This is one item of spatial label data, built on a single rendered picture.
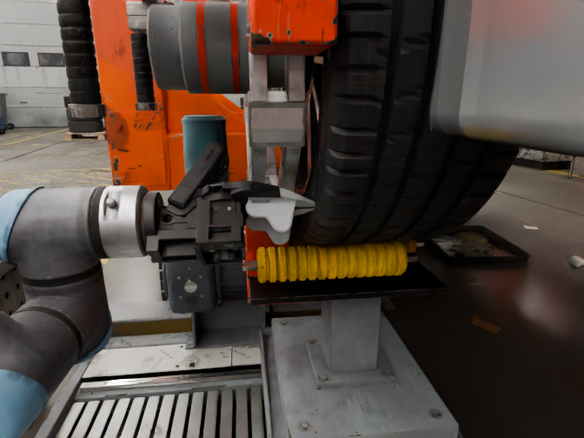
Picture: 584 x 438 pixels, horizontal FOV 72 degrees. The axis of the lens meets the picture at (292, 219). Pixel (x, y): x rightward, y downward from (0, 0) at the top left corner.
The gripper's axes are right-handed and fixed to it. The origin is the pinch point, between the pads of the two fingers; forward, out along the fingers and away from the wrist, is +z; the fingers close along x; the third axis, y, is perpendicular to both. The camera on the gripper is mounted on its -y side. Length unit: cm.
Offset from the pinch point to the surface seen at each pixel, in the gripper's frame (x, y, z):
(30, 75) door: -825, -947, -599
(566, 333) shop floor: -85, 5, 101
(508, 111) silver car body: 29.3, 11.9, 7.5
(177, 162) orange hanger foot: -48, -43, -26
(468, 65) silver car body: 27.9, 6.3, 7.5
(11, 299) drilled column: -49, -6, -62
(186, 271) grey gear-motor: -50, -11, -23
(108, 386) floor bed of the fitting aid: -67, 13, -44
